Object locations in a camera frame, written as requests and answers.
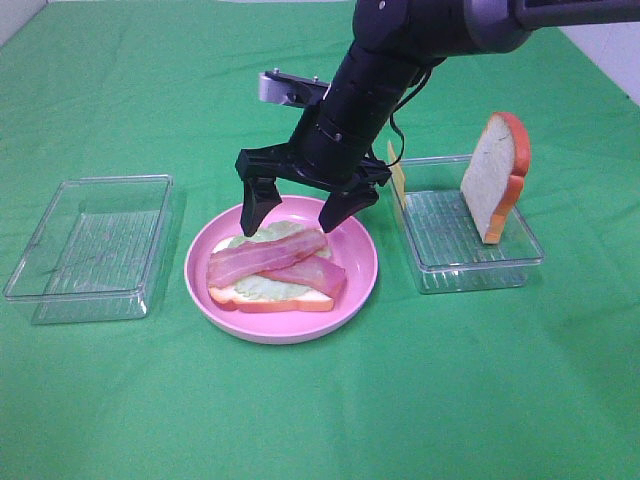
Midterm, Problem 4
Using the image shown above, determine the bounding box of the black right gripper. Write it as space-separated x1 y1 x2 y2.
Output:
235 107 391 237

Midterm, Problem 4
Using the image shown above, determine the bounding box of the bacon strip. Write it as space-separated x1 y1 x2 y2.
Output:
258 255 347 298
206 229 328 288

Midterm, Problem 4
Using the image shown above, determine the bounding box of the green lettuce leaf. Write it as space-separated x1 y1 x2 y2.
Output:
226 221 330 301

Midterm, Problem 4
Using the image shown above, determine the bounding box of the toast bread slice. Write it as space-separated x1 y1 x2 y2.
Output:
460 112 532 244
207 245 341 313

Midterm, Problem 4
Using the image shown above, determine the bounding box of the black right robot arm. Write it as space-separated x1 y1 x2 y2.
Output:
236 0 639 236

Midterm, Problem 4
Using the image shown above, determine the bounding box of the pink plate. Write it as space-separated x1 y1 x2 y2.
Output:
184 204 378 344

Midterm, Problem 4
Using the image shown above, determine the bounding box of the yellow cheese slice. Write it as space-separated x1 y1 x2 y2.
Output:
387 140 407 209

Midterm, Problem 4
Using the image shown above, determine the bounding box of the right clear plastic tray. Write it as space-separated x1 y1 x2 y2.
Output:
391 154 544 294

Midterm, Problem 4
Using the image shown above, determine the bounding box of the clear plastic tray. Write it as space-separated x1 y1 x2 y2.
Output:
391 154 544 294
3 174 174 325

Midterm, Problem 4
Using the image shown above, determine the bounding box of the left clear plastic tray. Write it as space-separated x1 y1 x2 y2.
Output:
3 174 174 325

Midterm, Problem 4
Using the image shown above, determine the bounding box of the green tablecloth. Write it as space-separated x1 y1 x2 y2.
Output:
1 1 639 479

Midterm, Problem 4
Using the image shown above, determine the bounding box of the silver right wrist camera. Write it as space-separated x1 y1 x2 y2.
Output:
258 69 330 108

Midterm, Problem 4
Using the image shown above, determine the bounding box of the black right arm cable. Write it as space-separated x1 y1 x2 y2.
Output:
384 69 434 169

